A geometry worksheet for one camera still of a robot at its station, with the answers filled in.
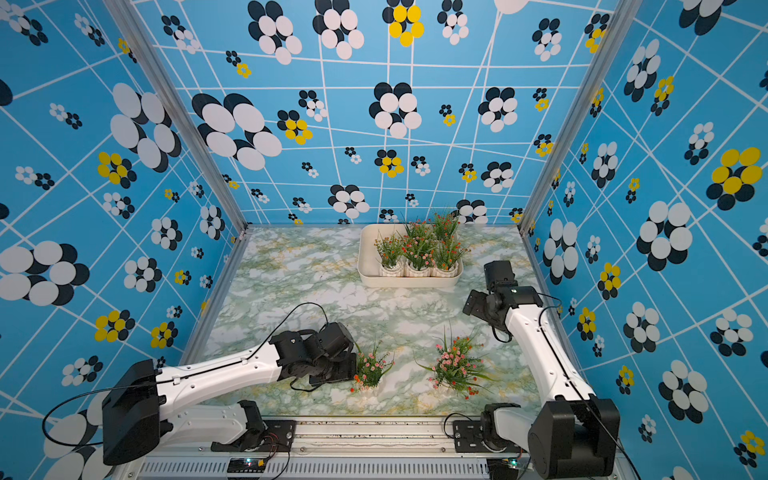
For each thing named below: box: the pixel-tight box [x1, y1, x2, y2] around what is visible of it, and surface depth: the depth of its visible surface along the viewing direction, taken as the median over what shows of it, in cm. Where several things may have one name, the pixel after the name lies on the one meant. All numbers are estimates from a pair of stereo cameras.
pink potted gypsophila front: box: [350, 341, 396, 392], surface depth 74 cm
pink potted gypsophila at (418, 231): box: [405, 219, 433, 241], surface depth 102 cm
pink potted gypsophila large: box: [415, 320, 497, 400], surface depth 72 cm
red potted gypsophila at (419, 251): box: [401, 235, 436, 271], surface depth 95 cm
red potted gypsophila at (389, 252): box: [373, 230, 405, 277], surface depth 100 cm
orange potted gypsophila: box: [440, 236, 472, 271], surface depth 95 cm
